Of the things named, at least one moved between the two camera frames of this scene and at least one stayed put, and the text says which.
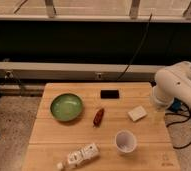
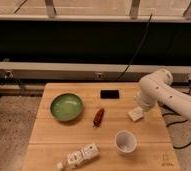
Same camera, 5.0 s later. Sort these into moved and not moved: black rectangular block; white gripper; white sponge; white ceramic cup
Moved: white gripper
Not moved: white sponge; white ceramic cup; black rectangular block
